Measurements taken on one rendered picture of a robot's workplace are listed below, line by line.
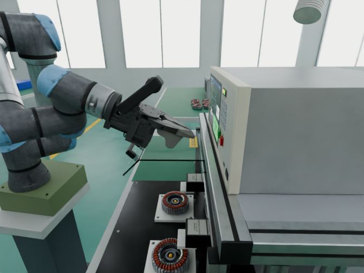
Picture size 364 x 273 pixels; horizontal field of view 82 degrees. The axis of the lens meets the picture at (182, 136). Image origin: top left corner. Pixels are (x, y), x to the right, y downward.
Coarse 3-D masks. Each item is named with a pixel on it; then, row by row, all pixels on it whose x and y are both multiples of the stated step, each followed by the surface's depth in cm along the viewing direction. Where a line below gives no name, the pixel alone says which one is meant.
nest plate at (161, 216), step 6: (192, 198) 90; (192, 204) 87; (162, 210) 84; (192, 210) 83; (156, 216) 81; (162, 216) 81; (168, 216) 81; (174, 216) 81; (180, 216) 81; (186, 216) 80; (192, 216) 80; (180, 222) 79
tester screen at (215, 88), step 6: (216, 84) 58; (210, 90) 74; (216, 90) 58; (210, 96) 74; (216, 96) 58; (210, 102) 74; (216, 102) 58; (210, 108) 74; (210, 114) 74; (210, 120) 73
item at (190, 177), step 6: (186, 174) 82; (192, 174) 82; (198, 174) 82; (186, 180) 79; (192, 180) 78; (198, 180) 78; (180, 186) 82; (186, 186) 78; (192, 186) 78; (198, 186) 78; (180, 192) 79; (186, 192) 79; (192, 192) 79
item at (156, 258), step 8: (168, 240) 66; (176, 240) 66; (160, 248) 64; (168, 248) 66; (176, 248) 65; (152, 256) 61; (160, 256) 63; (176, 256) 63; (184, 256) 61; (152, 264) 61; (160, 264) 59; (168, 264) 59; (176, 264) 59; (184, 264) 59; (160, 272) 58; (168, 272) 57; (176, 272) 58
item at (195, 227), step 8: (192, 224) 59; (200, 224) 59; (184, 232) 61; (192, 232) 56; (200, 232) 56; (184, 240) 58; (192, 240) 56; (200, 240) 56; (208, 240) 55; (184, 248) 57; (192, 248) 57
